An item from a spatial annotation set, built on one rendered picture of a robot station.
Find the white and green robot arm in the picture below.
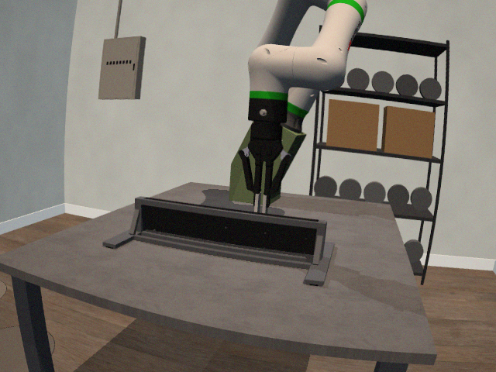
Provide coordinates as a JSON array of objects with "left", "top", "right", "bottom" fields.
[{"left": 248, "top": 0, "right": 367, "bottom": 133}]

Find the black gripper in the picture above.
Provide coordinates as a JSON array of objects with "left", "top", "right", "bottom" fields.
[{"left": 238, "top": 123, "right": 292, "bottom": 213}]

